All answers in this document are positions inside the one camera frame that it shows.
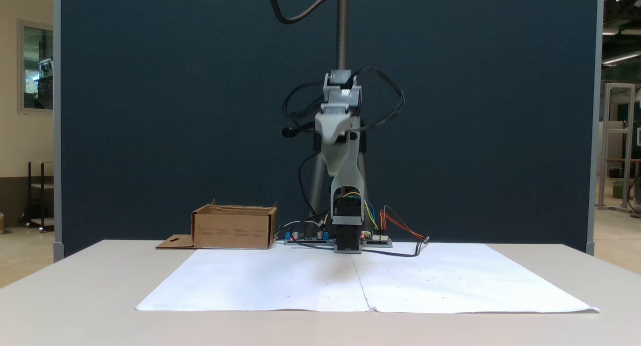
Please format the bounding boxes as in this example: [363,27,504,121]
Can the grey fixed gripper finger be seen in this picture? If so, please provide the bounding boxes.
[320,132,351,149]

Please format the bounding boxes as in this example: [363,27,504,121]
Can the long blue circuit board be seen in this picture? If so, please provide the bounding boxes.
[283,229,335,245]

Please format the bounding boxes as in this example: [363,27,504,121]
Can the brown cardboard box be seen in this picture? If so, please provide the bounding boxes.
[155,199,279,250]

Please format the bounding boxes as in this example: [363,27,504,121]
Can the white paper sheet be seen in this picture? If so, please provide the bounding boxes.
[135,246,372,312]
[351,242,600,315]

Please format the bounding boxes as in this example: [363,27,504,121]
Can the dark blue partition panel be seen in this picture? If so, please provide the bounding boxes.
[53,0,601,260]

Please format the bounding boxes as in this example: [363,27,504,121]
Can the black shelf cart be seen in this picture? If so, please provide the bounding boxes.
[20,160,55,233]

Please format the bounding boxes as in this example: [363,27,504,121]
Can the framed window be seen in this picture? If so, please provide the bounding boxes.
[18,20,55,116]

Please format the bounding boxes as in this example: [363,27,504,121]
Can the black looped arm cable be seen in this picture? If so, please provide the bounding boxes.
[298,153,327,227]
[352,67,406,133]
[282,81,326,135]

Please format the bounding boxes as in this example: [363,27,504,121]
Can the grey camera tripod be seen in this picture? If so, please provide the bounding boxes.
[282,0,374,227]

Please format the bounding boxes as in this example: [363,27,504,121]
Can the yellow wire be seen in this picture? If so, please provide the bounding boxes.
[342,191,380,232]

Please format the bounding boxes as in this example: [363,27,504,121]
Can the black hanging cable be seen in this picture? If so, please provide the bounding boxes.
[264,0,347,26]

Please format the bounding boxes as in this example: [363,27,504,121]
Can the orange wires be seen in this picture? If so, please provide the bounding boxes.
[380,205,427,240]

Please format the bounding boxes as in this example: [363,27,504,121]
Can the blue circuit board with wires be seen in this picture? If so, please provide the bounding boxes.
[361,233,394,248]

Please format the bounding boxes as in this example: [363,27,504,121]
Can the black cable with white connector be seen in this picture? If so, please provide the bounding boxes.
[362,237,430,258]

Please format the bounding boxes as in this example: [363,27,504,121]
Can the aluminium frame rack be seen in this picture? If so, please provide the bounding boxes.
[598,82,637,213]

